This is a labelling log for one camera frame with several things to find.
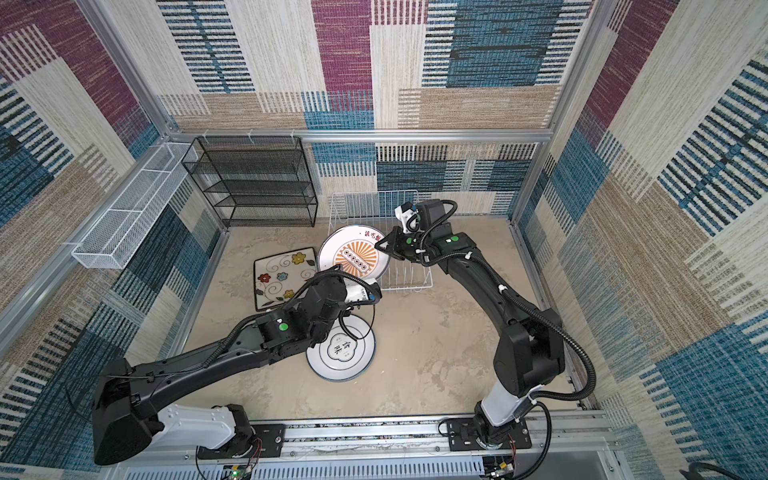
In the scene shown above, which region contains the white round plate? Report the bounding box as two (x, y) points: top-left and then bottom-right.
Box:
(317, 225), (390, 282)
(306, 315), (376, 382)

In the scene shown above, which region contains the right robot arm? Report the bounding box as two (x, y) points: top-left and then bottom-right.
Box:
(375, 200), (565, 448)

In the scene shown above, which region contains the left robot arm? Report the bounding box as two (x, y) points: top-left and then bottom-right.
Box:
(91, 268), (382, 466)

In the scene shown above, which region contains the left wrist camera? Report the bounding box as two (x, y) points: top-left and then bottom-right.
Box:
(344, 280), (383, 306)

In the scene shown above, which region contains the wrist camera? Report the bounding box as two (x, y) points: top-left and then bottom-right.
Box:
(394, 202), (420, 233)
(344, 280), (383, 306)

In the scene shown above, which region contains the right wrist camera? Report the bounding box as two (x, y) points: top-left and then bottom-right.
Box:
(394, 202), (420, 233)

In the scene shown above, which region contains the white wire dish rack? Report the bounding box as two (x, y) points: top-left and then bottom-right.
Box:
(328, 190), (433, 291)

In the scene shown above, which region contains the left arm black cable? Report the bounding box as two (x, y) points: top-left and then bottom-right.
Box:
(203, 267), (378, 367)

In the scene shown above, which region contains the black wire shelf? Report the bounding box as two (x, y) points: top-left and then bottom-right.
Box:
(181, 136), (318, 228)

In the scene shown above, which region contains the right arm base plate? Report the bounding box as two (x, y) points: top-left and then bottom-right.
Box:
(438, 416), (532, 451)

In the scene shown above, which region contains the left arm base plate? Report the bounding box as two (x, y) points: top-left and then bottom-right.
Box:
(197, 423), (286, 460)

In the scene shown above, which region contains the aluminium mounting rail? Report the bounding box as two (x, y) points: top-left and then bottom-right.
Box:
(100, 410), (633, 479)

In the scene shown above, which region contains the white mesh wall basket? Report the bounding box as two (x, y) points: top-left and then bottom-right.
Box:
(71, 142), (189, 270)

